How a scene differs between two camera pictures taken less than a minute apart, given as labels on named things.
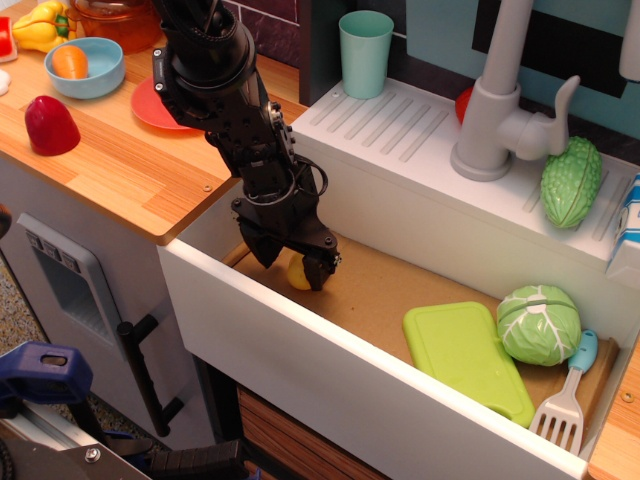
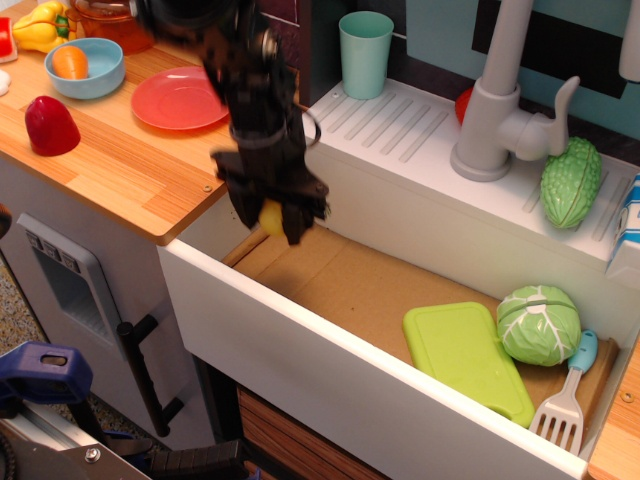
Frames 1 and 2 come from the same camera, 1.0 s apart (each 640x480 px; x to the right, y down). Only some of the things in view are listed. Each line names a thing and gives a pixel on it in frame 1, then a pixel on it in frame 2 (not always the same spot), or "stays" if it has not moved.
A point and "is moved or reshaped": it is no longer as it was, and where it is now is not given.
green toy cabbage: [539, 324] stays
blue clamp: [43, 372] stays
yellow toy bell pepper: [44, 26] stays
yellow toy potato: [296, 270] is moved or reshaped
